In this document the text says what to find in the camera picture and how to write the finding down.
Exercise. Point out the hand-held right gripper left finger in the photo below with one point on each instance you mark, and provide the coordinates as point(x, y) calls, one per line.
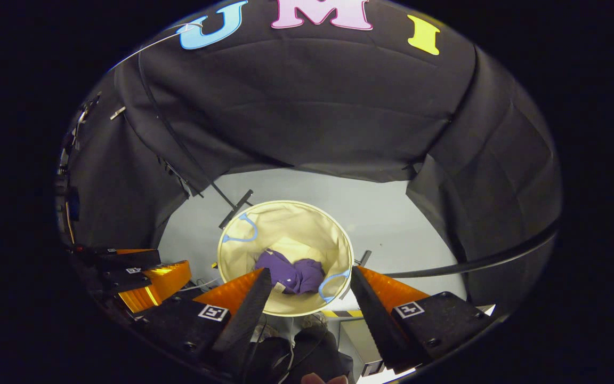
point(243, 320)

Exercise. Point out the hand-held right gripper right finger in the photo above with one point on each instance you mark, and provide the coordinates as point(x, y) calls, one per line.
point(376, 320)

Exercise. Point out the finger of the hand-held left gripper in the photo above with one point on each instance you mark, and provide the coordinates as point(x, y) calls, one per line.
point(166, 280)
point(128, 260)

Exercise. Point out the cream fabric laundry hamper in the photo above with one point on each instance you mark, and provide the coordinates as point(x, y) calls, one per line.
point(291, 229)

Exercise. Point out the black clothes rack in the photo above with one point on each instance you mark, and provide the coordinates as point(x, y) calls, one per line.
point(499, 260)

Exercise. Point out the white plastic hanger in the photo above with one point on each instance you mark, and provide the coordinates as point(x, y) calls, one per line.
point(152, 42)

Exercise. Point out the grey metal box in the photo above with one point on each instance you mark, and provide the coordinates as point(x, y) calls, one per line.
point(360, 344)

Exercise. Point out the person's dark clothing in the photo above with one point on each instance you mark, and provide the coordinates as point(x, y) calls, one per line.
point(312, 352)

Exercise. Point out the black equipment stand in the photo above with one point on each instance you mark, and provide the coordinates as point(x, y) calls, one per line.
point(67, 186)

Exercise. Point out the small metal clip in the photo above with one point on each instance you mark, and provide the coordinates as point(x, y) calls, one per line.
point(117, 112)

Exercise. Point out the black backdrop cloth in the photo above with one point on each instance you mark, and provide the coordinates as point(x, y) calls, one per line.
point(312, 106)

